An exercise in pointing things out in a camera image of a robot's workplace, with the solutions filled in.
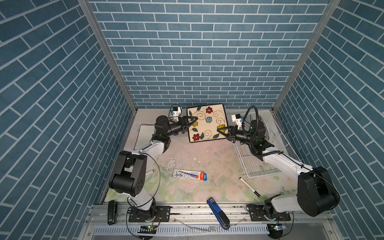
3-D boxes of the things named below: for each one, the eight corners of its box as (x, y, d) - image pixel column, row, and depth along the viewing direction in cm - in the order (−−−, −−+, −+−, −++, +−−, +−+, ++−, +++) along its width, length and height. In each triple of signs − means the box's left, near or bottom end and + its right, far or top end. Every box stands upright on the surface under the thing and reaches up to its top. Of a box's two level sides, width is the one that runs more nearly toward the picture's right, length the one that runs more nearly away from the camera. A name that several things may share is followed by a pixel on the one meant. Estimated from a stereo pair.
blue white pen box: (171, 177, 88) (171, 175, 86) (173, 169, 91) (173, 168, 89) (207, 181, 87) (207, 179, 85) (207, 173, 90) (207, 172, 88)
